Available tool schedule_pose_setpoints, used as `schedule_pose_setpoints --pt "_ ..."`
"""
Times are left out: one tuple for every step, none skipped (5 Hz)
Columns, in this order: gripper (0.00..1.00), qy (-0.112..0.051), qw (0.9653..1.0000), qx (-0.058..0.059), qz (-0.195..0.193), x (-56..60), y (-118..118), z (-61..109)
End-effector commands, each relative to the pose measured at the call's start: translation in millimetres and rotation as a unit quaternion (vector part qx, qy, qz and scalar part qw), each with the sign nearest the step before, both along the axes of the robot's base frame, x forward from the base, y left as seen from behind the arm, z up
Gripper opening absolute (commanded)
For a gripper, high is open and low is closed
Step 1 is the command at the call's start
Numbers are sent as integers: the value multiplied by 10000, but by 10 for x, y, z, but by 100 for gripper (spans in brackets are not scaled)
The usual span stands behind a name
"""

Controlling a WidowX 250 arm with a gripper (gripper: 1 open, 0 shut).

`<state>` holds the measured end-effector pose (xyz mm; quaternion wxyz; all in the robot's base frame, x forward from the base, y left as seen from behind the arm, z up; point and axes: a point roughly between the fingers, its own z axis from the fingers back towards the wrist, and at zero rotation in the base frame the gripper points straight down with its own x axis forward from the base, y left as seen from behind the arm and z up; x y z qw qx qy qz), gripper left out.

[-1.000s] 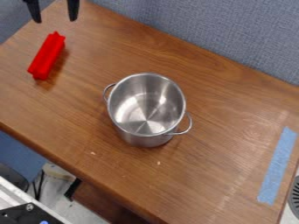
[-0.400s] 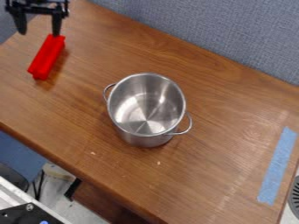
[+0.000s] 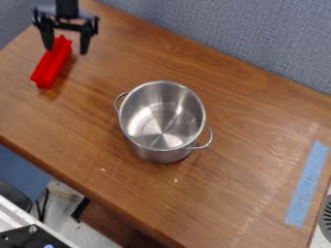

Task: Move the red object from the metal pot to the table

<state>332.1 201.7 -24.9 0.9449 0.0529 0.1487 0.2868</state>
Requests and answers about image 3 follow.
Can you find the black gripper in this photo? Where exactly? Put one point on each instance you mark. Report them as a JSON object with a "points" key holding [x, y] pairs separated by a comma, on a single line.
{"points": [[65, 15]]}

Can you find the stainless steel pot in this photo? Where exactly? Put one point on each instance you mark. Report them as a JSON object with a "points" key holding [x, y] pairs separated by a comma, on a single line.
{"points": [[163, 121]]}

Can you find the red rectangular block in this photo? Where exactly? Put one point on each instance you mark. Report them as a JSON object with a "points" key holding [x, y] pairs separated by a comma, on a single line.
{"points": [[50, 66]]}

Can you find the black round chair base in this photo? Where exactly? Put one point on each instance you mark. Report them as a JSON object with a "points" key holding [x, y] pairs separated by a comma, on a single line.
{"points": [[15, 196]]}

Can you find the black device bottom left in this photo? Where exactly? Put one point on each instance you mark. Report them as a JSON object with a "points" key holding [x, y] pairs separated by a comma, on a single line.
{"points": [[30, 237]]}

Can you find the blue tape strip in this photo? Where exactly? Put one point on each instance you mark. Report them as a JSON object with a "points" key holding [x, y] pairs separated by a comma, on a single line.
{"points": [[301, 201]]}

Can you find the dark fan grille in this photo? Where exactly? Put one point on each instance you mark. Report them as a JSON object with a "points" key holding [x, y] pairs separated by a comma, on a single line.
{"points": [[325, 218]]}

